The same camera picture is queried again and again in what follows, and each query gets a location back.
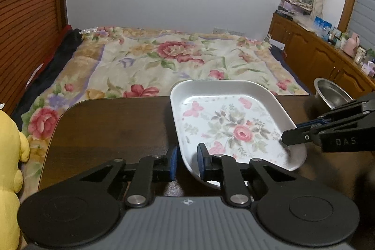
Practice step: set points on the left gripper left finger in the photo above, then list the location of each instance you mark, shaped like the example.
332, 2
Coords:
84, 209

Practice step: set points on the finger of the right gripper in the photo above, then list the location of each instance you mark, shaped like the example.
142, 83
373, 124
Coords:
354, 109
353, 135

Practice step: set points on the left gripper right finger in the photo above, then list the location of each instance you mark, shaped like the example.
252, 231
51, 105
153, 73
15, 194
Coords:
293, 209

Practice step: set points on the large floral tray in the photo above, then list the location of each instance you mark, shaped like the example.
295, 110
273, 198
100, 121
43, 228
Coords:
240, 119

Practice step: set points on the small steel bowl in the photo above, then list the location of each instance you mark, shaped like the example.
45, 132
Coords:
329, 95

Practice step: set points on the pink bottle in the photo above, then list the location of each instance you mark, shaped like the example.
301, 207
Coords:
352, 45

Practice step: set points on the wooden sideboard cabinet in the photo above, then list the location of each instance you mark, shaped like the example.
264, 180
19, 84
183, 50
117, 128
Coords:
310, 57

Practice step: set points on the blue picture card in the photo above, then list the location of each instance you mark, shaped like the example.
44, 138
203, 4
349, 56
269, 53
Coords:
322, 28

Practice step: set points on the yellow plush toy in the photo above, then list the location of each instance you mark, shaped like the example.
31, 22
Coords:
14, 149

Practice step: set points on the floral box stack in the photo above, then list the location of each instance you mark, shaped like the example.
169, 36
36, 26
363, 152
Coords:
294, 7

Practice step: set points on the floral bed quilt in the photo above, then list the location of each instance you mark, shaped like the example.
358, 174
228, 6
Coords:
115, 62

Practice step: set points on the dark clothes pile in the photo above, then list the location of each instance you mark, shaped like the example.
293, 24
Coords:
48, 73

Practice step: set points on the wooden louvered wardrobe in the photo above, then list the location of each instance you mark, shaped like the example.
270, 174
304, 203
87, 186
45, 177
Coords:
31, 30

